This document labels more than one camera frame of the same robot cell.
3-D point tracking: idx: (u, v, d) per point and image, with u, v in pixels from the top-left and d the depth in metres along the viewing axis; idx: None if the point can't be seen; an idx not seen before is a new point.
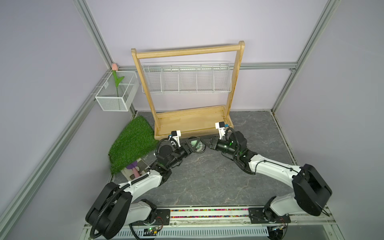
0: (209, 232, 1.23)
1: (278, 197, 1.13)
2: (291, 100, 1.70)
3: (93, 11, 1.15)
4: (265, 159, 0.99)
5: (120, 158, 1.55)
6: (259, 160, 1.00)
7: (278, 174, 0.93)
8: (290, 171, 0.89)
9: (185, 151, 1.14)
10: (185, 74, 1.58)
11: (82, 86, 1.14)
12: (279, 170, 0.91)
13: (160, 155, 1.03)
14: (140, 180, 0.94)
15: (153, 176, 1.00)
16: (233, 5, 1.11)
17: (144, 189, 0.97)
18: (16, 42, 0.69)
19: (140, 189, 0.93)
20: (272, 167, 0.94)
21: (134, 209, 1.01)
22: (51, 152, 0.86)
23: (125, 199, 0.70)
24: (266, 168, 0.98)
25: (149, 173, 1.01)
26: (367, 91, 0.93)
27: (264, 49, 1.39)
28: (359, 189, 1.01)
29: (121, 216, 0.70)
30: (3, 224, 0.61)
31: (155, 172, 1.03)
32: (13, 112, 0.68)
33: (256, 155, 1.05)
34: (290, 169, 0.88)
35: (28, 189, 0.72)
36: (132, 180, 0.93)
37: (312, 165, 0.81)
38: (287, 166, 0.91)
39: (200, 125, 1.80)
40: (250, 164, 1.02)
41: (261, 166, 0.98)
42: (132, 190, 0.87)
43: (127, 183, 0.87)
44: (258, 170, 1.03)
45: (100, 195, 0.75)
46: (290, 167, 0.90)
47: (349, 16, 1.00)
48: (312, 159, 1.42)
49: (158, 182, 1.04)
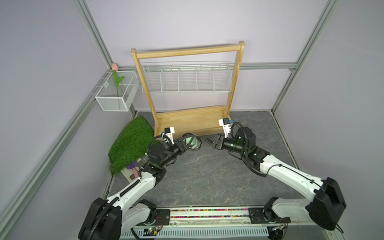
0: (209, 232, 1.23)
1: (282, 200, 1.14)
2: (292, 100, 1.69)
3: (93, 11, 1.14)
4: (280, 164, 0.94)
5: (120, 158, 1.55)
6: (274, 163, 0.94)
7: (295, 182, 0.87)
8: (310, 183, 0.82)
9: (179, 149, 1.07)
10: (185, 74, 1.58)
11: (82, 86, 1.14)
12: (298, 180, 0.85)
13: (153, 155, 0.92)
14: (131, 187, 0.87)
15: (145, 180, 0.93)
16: (234, 5, 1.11)
17: (137, 196, 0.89)
18: (16, 42, 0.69)
19: (132, 199, 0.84)
20: (290, 174, 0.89)
21: (130, 215, 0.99)
22: (51, 152, 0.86)
23: (116, 214, 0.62)
24: (281, 173, 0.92)
25: (140, 177, 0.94)
26: (367, 91, 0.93)
27: (265, 49, 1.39)
28: (359, 189, 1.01)
29: (115, 229, 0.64)
30: (3, 224, 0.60)
31: (147, 175, 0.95)
32: (13, 112, 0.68)
33: (268, 155, 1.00)
34: (311, 181, 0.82)
35: (28, 189, 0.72)
36: (120, 191, 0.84)
37: (335, 180, 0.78)
38: (307, 177, 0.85)
39: (200, 125, 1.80)
40: (262, 166, 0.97)
41: (275, 170, 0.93)
42: (121, 203, 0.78)
43: (115, 196, 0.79)
44: (271, 173, 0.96)
45: (89, 212, 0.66)
46: (311, 179, 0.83)
47: (349, 16, 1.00)
48: (312, 159, 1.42)
49: (151, 185, 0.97)
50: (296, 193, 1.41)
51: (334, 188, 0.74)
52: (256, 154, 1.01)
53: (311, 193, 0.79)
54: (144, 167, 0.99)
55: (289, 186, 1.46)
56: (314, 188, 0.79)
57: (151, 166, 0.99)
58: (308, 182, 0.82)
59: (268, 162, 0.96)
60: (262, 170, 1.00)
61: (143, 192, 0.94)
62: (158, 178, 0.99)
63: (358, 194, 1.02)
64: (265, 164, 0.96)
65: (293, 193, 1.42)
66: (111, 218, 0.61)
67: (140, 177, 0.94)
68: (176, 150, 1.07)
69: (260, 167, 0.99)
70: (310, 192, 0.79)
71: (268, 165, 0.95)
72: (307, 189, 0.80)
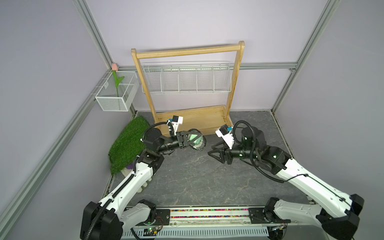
0: (209, 232, 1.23)
1: (284, 202, 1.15)
2: (291, 100, 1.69)
3: (93, 11, 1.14)
4: (306, 174, 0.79)
5: (120, 158, 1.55)
6: (299, 173, 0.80)
7: (321, 197, 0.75)
8: (340, 201, 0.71)
9: (178, 143, 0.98)
10: (185, 74, 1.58)
11: (82, 86, 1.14)
12: (327, 196, 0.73)
13: (148, 141, 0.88)
14: (125, 186, 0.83)
15: (140, 173, 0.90)
16: (234, 5, 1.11)
17: (133, 191, 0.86)
18: (17, 42, 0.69)
19: (127, 196, 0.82)
20: (317, 188, 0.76)
21: (132, 214, 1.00)
22: (51, 152, 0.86)
23: (111, 218, 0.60)
24: (306, 185, 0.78)
25: (134, 171, 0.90)
26: (367, 91, 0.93)
27: (264, 49, 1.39)
28: (359, 189, 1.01)
29: (114, 229, 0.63)
30: (3, 224, 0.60)
31: (142, 167, 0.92)
32: (13, 112, 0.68)
33: (290, 160, 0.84)
34: (342, 199, 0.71)
35: (28, 189, 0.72)
36: (113, 192, 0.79)
37: (356, 194, 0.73)
38: (336, 193, 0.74)
39: (200, 125, 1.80)
40: (284, 173, 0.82)
41: (301, 182, 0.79)
42: (116, 205, 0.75)
43: (108, 198, 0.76)
44: (292, 181, 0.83)
45: (83, 218, 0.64)
46: (341, 196, 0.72)
47: (349, 16, 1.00)
48: (312, 159, 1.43)
49: (149, 175, 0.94)
50: (296, 193, 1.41)
51: (361, 205, 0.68)
52: (275, 156, 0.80)
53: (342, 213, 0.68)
54: (139, 155, 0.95)
55: (289, 186, 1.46)
56: (345, 208, 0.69)
57: (147, 155, 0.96)
58: (337, 199, 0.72)
59: (292, 169, 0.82)
60: (282, 176, 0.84)
61: (140, 185, 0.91)
62: (155, 167, 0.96)
63: (358, 194, 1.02)
64: (287, 171, 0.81)
65: (293, 193, 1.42)
66: (107, 219, 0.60)
67: (134, 170, 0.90)
68: (175, 143, 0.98)
69: (279, 172, 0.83)
70: (340, 212, 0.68)
71: (291, 173, 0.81)
72: (337, 208, 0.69)
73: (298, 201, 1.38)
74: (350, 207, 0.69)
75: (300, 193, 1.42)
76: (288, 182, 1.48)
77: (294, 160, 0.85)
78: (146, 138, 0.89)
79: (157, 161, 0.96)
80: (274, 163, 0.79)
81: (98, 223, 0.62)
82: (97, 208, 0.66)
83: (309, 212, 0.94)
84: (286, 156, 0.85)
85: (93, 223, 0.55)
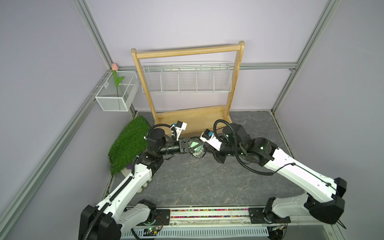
0: (209, 232, 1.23)
1: (280, 199, 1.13)
2: (291, 100, 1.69)
3: (93, 11, 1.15)
4: (294, 162, 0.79)
5: (120, 158, 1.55)
6: (287, 162, 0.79)
7: (308, 185, 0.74)
8: (326, 187, 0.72)
9: (179, 148, 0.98)
10: (185, 74, 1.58)
11: (82, 87, 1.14)
12: (314, 183, 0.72)
13: (152, 139, 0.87)
14: (122, 189, 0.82)
15: (138, 175, 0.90)
16: (234, 5, 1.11)
17: (131, 193, 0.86)
18: (17, 42, 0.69)
19: (126, 199, 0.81)
20: (304, 175, 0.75)
21: (132, 216, 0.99)
22: (51, 152, 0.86)
23: (108, 223, 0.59)
24: (293, 174, 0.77)
25: (132, 174, 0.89)
26: (366, 91, 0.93)
27: (265, 49, 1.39)
28: (359, 189, 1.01)
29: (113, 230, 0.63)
30: (3, 224, 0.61)
31: (139, 169, 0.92)
32: (14, 112, 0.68)
33: (277, 150, 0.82)
34: (328, 184, 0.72)
35: (27, 190, 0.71)
36: (110, 196, 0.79)
37: (339, 178, 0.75)
38: (322, 179, 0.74)
39: (200, 125, 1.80)
40: (273, 165, 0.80)
41: (287, 171, 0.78)
42: (113, 208, 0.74)
43: (105, 202, 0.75)
44: (280, 171, 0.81)
45: (81, 220, 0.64)
46: (327, 181, 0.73)
47: (349, 16, 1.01)
48: (312, 159, 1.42)
49: (148, 176, 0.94)
50: (296, 194, 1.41)
51: (344, 187, 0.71)
52: (262, 148, 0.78)
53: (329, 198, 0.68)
54: (138, 156, 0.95)
55: (289, 186, 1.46)
56: (332, 192, 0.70)
57: (146, 156, 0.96)
58: (324, 185, 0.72)
59: (279, 160, 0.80)
60: (270, 167, 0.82)
61: (139, 187, 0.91)
62: (154, 168, 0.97)
63: (359, 194, 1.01)
64: (275, 162, 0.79)
65: (293, 193, 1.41)
66: (104, 223, 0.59)
67: (132, 173, 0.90)
68: (176, 148, 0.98)
69: (266, 163, 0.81)
70: (327, 197, 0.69)
71: (280, 164, 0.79)
72: (325, 194, 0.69)
73: None
74: (335, 191, 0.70)
75: (300, 192, 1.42)
76: (288, 182, 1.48)
77: (280, 150, 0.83)
78: (149, 137, 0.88)
79: (156, 162, 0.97)
80: (261, 155, 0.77)
81: (96, 226, 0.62)
82: (95, 211, 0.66)
83: (299, 203, 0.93)
84: (272, 147, 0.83)
85: (91, 226, 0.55)
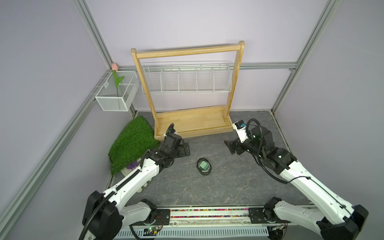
0: (209, 232, 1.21)
1: (285, 204, 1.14)
2: (291, 100, 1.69)
3: (94, 12, 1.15)
4: (309, 176, 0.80)
5: (120, 158, 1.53)
6: (302, 174, 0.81)
7: (321, 202, 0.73)
8: (340, 209, 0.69)
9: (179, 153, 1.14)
10: (185, 74, 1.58)
11: (82, 86, 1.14)
12: (327, 201, 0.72)
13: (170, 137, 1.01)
14: (128, 182, 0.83)
15: (146, 169, 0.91)
16: (234, 5, 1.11)
17: (137, 187, 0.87)
18: (17, 42, 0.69)
19: (130, 191, 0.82)
20: (318, 191, 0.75)
21: (132, 211, 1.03)
22: (51, 152, 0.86)
23: (110, 211, 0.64)
24: (306, 187, 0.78)
25: (140, 167, 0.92)
26: (367, 91, 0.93)
27: (264, 49, 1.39)
28: (358, 189, 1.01)
29: (114, 224, 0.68)
30: (3, 224, 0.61)
31: (147, 165, 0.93)
32: (12, 112, 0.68)
33: (295, 162, 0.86)
34: (342, 206, 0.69)
35: (27, 190, 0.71)
36: (117, 185, 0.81)
37: (360, 204, 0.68)
38: (338, 200, 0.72)
39: (200, 125, 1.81)
40: (286, 172, 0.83)
41: (301, 183, 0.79)
42: (118, 198, 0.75)
43: (111, 190, 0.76)
44: (294, 182, 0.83)
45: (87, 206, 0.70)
46: (342, 203, 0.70)
47: (349, 16, 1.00)
48: (311, 158, 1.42)
49: (155, 172, 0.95)
50: (296, 194, 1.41)
51: (363, 215, 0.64)
52: (280, 156, 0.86)
53: (341, 221, 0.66)
54: (148, 152, 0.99)
55: (289, 186, 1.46)
56: (344, 215, 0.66)
57: (155, 152, 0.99)
58: (337, 206, 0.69)
59: (295, 171, 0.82)
60: (285, 177, 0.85)
61: (145, 182, 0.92)
62: (162, 165, 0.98)
63: (357, 193, 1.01)
64: (290, 172, 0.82)
65: (293, 193, 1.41)
66: (107, 211, 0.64)
67: (140, 166, 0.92)
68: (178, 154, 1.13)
69: (281, 172, 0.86)
70: (339, 218, 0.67)
71: (294, 174, 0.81)
72: (336, 214, 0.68)
73: (298, 202, 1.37)
74: (350, 216, 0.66)
75: (300, 192, 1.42)
76: (288, 182, 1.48)
77: (299, 163, 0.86)
78: (169, 135, 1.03)
79: (165, 161, 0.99)
80: (278, 162, 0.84)
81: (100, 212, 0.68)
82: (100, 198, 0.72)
83: (311, 217, 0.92)
84: (291, 158, 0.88)
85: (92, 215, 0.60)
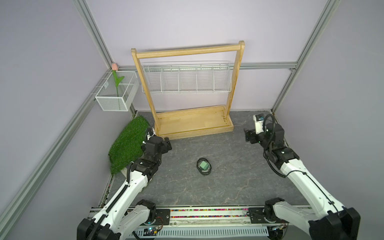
0: (209, 232, 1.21)
1: (287, 204, 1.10)
2: (291, 100, 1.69)
3: (94, 12, 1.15)
4: (305, 172, 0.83)
5: (120, 158, 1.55)
6: (299, 169, 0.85)
7: (311, 196, 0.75)
8: (328, 204, 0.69)
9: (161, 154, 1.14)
10: (185, 74, 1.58)
11: (82, 86, 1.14)
12: (316, 195, 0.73)
13: (151, 143, 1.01)
14: (117, 200, 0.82)
15: (134, 182, 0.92)
16: (234, 5, 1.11)
17: (127, 203, 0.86)
18: (17, 42, 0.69)
19: (122, 208, 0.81)
20: (309, 185, 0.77)
21: (129, 220, 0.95)
22: (51, 152, 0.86)
23: (106, 234, 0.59)
24: (299, 179, 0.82)
25: (128, 182, 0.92)
26: (368, 92, 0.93)
27: (264, 49, 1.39)
28: (358, 189, 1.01)
29: None
30: (3, 224, 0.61)
31: (134, 178, 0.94)
32: (12, 113, 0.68)
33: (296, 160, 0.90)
34: (330, 202, 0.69)
35: (27, 190, 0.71)
36: (108, 204, 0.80)
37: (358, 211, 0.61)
38: (328, 196, 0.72)
39: (199, 125, 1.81)
40: (285, 165, 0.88)
41: (295, 175, 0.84)
42: (110, 219, 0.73)
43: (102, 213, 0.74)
44: (290, 176, 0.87)
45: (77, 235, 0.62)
46: (331, 199, 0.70)
47: (349, 16, 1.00)
48: (311, 159, 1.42)
49: (144, 182, 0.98)
50: (296, 194, 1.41)
51: (353, 217, 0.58)
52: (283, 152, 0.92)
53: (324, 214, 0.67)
54: (133, 164, 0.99)
55: (289, 186, 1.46)
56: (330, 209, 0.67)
57: (140, 162, 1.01)
58: (326, 201, 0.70)
59: (294, 165, 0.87)
60: (284, 171, 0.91)
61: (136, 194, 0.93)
62: (149, 173, 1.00)
63: (357, 193, 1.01)
64: (289, 166, 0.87)
65: (293, 193, 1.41)
66: (102, 235, 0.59)
67: (128, 181, 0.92)
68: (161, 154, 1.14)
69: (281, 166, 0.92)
70: (323, 211, 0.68)
71: (291, 167, 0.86)
72: (322, 207, 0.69)
73: (297, 202, 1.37)
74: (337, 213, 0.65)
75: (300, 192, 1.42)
76: (288, 182, 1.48)
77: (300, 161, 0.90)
78: (148, 141, 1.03)
79: (151, 168, 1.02)
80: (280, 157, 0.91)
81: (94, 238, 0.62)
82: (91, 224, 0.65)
83: (305, 217, 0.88)
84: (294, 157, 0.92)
85: None
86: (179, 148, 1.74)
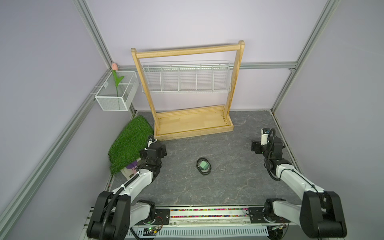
0: (209, 232, 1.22)
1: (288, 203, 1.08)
2: (291, 100, 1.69)
3: (94, 12, 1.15)
4: (294, 170, 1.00)
5: (120, 158, 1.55)
6: (289, 169, 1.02)
7: (298, 185, 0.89)
8: (310, 187, 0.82)
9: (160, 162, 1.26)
10: (185, 74, 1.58)
11: (82, 86, 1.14)
12: (301, 183, 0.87)
13: (152, 148, 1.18)
14: (132, 182, 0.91)
15: (144, 174, 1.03)
16: (234, 5, 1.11)
17: (139, 188, 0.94)
18: (16, 42, 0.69)
19: (135, 189, 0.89)
20: (297, 178, 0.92)
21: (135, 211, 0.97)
22: (51, 152, 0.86)
23: (125, 201, 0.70)
24: (289, 177, 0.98)
25: (139, 172, 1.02)
26: (367, 92, 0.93)
27: (264, 49, 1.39)
28: (358, 189, 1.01)
29: (126, 219, 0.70)
30: (3, 224, 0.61)
31: (144, 172, 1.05)
32: (12, 113, 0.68)
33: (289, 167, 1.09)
34: (312, 185, 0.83)
35: (27, 190, 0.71)
36: (125, 183, 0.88)
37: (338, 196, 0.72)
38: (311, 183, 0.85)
39: (199, 125, 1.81)
40: (278, 169, 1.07)
41: (286, 174, 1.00)
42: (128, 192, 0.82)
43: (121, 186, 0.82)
44: (283, 177, 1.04)
45: (96, 206, 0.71)
46: (313, 184, 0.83)
47: (349, 16, 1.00)
48: (311, 158, 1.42)
49: (149, 180, 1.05)
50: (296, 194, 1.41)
51: (331, 198, 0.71)
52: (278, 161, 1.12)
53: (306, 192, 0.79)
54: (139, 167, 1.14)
55: (289, 186, 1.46)
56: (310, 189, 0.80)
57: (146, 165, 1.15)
58: (309, 185, 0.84)
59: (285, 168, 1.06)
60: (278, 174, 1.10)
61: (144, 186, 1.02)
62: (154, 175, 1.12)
63: (357, 193, 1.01)
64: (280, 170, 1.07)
65: (293, 193, 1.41)
66: (122, 201, 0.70)
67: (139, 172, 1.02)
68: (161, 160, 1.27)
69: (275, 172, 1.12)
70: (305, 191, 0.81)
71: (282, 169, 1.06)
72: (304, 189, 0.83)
73: (297, 202, 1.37)
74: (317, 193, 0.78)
75: None
76: None
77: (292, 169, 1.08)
78: (149, 148, 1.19)
79: (155, 171, 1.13)
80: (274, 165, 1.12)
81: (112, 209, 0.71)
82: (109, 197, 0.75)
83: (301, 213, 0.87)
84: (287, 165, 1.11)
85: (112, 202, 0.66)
86: (179, 148, 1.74)
